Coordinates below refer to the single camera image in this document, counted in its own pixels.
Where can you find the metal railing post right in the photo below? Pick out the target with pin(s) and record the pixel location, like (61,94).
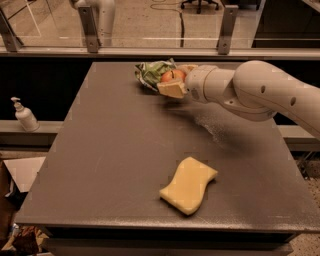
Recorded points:
(227,28)

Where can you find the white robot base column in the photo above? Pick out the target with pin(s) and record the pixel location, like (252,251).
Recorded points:
(104,14)

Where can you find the green jalapeno chip bag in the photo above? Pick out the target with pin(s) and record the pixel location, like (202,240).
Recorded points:
(149,73)

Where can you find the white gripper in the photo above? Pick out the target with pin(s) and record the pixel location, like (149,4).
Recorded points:
(197,84)

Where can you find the yellow sponge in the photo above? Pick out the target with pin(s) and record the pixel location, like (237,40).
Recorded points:
(186,190)

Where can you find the metal railing post far left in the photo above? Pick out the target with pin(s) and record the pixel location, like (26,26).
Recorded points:
(11,41)

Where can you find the metal railing post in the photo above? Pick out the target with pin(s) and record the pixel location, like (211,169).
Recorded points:
(227,28)
(89,28)
(11,41)

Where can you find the black office chair base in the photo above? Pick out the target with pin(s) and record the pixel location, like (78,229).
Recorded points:
(199,4)

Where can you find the white pump bottle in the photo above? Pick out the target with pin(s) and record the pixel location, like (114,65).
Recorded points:
(25,116)

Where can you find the red apple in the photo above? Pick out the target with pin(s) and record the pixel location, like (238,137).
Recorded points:
(173,74)

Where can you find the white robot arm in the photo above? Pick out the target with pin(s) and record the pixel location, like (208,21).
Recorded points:
(255,90)

